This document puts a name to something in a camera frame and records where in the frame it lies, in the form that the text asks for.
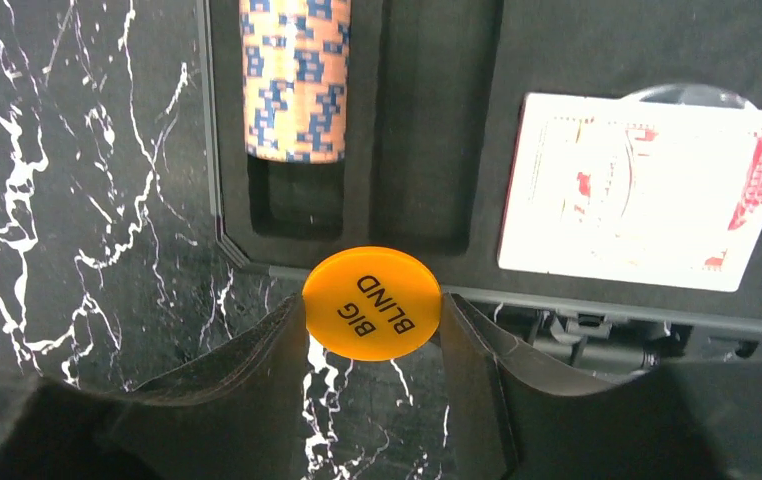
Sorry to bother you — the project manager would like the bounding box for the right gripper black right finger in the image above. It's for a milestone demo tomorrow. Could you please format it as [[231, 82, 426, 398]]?
[[439, 294, 762, 479]]

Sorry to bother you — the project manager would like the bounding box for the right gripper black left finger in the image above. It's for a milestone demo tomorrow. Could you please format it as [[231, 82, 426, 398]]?
[[0, 296, 308, 479]]

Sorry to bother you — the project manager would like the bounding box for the black poker set case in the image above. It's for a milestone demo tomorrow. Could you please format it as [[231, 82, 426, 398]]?
[[198, 1, 762, 356]]

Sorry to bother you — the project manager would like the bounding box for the yellow big blind button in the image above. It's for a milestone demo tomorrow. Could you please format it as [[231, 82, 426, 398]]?
[[301, 246, 442, 362]]

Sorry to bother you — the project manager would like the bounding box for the red playing card deck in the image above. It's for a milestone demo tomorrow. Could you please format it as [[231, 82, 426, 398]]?
[[497, 93, 762, 292]]

